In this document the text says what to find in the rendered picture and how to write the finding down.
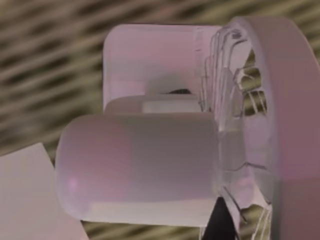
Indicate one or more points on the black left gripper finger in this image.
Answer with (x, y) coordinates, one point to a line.
(220, 220)

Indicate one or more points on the white desk fan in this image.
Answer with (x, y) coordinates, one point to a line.
(150, 162)

